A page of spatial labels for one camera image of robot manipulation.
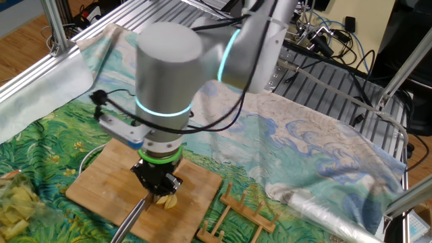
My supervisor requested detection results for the white wire loop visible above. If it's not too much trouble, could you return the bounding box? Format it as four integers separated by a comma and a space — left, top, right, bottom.
79, 143, 107, 175

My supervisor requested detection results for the wooden peg rack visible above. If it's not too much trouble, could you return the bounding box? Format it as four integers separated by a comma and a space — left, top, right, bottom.
196, 182, 281, 243

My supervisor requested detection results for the white box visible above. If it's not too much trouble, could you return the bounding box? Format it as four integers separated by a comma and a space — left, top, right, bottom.
406, 209, 423, 243

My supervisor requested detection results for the peeled potato piece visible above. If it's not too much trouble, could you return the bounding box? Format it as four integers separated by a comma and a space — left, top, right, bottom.
163, 194, 178, 210

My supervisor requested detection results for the power strip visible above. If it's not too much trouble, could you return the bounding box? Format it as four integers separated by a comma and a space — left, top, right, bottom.
79, 3, 102, 26

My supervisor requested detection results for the green flange ring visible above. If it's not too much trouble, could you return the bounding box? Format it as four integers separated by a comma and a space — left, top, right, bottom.
137, 144, 184, 165

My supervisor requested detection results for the rolled clear plastic film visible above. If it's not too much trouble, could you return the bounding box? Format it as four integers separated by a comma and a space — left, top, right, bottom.
286, 188, 385, 243

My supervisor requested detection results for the grey hose cable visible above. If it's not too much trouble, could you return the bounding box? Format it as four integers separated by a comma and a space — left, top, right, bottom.
276, 57, 411, 159

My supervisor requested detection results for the black camera on stand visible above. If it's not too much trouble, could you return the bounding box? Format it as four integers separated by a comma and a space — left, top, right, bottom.
296, 20, 335, 58

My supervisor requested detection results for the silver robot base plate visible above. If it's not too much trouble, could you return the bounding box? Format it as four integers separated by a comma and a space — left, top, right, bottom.
266, 43, 291, 90

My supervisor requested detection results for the wooden cutting board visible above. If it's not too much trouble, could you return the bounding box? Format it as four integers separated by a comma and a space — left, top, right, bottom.
65, 138, 223, 243

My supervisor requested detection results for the aluminium frame beam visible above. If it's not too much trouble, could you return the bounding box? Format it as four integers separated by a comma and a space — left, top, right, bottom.
383, 175, 432, 220

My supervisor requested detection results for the black table cable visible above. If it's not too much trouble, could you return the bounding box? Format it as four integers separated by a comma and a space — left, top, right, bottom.
283, 38, 429, 173

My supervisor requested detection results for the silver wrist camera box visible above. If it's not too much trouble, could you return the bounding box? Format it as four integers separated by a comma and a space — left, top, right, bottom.
98, 113, 153, 151

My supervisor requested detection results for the steel kitchen knife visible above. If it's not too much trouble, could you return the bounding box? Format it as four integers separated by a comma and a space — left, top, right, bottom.
110, 194, 155, 243

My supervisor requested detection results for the black wall adapter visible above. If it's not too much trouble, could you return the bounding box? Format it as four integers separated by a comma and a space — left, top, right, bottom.
344, 16, 357, 33

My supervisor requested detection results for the bag of chopped potato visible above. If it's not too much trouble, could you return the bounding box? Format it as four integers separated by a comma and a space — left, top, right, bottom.
0, 170, 61, 243

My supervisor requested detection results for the black monitor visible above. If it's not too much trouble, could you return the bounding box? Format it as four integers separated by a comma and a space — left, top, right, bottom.
369, 0, 432, 136

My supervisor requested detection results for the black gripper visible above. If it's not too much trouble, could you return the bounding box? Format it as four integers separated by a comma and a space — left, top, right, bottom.
130, 161, 184, 198

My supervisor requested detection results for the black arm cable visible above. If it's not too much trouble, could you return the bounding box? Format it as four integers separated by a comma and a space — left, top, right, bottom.
89, 13, 271, 134

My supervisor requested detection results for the aluminium frame post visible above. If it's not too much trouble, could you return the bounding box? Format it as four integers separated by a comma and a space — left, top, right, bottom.
376, 26, 432, 109
40, 0, 74, 57

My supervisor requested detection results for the painted landscape tablecloth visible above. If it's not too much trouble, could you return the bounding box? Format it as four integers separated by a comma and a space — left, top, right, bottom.
0, 22, 408, 243

